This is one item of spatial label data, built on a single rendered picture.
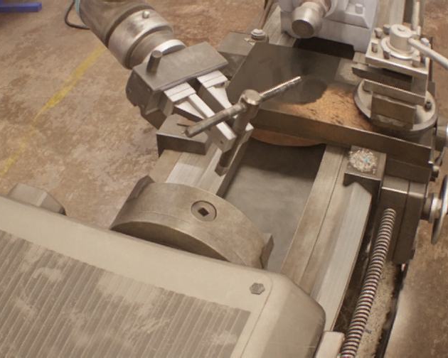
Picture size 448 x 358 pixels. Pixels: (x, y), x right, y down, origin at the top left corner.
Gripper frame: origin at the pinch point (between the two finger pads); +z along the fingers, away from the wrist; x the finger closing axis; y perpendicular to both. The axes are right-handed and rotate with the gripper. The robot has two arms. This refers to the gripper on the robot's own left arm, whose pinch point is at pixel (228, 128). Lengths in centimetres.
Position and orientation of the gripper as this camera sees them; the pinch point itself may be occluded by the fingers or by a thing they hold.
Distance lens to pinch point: 83.3
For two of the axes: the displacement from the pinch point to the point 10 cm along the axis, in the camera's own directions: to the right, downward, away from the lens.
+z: 6.3, 7.1, -3.1
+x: 7.1, -3.8, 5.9
